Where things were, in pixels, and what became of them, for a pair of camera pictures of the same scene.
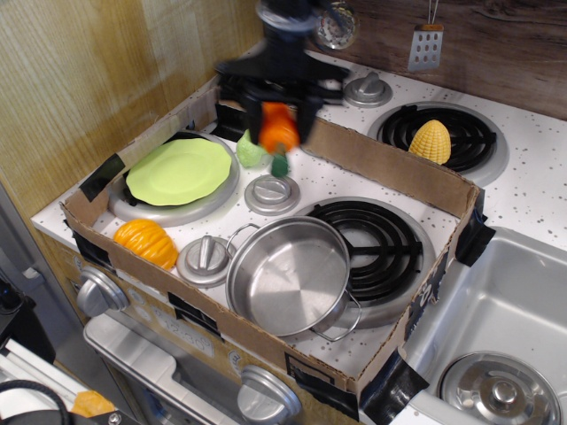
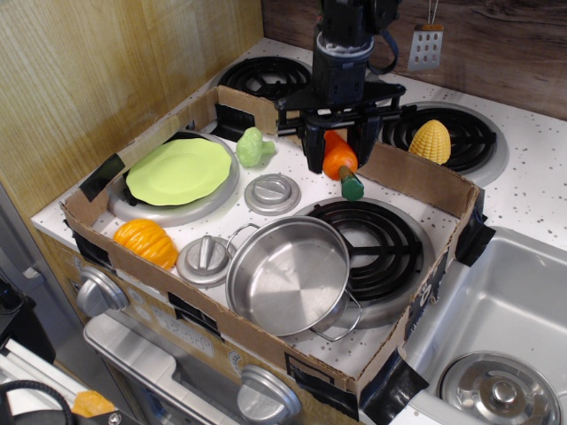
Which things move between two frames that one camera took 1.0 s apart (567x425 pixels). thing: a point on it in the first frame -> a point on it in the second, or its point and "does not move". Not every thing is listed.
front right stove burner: (392, 255) does not move
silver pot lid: (495, 389) does not move
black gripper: (287, 70) -> (339, 92)
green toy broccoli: (249, 153) does not move
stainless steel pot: (291, 275) does not move
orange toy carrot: (279, 131) -> (339, 163)
